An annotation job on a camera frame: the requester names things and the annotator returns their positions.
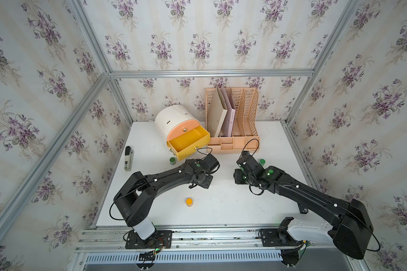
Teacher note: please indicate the round white drawer cabinet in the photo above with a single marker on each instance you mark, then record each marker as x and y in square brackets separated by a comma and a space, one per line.
[172, 113]

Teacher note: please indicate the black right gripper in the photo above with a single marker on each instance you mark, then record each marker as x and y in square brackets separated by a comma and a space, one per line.
[236, 176]

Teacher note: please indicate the pink top drawer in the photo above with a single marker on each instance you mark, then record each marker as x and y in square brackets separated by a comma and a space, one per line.
[176, 129]

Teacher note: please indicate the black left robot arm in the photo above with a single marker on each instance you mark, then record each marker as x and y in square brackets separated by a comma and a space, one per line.
[135, 198]

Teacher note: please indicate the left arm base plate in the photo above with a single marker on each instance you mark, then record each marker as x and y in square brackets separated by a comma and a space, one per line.
[149, 238]

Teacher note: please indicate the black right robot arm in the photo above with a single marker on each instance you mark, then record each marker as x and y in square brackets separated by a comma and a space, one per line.
[346, 224]

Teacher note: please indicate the yellow drawer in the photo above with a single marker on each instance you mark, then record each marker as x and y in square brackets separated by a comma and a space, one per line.
[185, 145]

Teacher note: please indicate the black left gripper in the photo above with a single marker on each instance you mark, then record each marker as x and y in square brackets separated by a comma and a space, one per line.
[207, 185]

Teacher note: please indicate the pink paper folder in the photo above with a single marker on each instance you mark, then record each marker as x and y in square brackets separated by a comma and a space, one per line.
[228, 124]

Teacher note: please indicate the aluminium rail frame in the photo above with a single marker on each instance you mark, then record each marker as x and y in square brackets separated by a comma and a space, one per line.
[175, 247]

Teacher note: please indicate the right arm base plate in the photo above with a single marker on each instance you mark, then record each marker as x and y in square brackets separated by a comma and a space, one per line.
[277, 238]

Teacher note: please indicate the beige plastic file organizer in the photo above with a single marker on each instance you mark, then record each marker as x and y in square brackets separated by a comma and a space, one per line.
[244, 133]

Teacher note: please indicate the beige cardboard folder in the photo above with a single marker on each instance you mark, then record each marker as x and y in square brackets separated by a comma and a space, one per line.
[216, 110]

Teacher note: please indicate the yellow paint can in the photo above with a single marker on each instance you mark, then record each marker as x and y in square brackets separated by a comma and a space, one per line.
[189, 202]

